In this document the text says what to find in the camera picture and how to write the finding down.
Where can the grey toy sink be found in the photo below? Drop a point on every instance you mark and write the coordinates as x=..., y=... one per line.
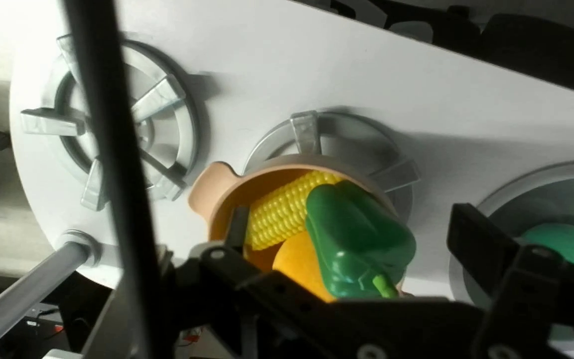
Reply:
x=552, y=192

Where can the grey toy stove burner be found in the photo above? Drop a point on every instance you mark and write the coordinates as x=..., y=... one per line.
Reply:
x=159, y=101
x=303, y=131

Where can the yellow toy corn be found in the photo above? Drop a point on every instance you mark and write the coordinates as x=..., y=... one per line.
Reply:
x=279, y=210

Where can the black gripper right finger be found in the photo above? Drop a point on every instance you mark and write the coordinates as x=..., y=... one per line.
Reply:
x=482, y=250

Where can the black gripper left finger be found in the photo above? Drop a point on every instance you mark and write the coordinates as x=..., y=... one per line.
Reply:
x=237, y=230

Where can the grey toy kitchen pole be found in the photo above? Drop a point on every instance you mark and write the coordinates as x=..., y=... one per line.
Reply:
x=20, y=292

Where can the green plush ball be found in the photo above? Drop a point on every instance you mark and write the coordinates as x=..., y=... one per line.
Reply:
x=566, y=242

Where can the tan toy bowl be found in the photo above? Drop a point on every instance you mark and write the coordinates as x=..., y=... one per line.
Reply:
x=209, y=192

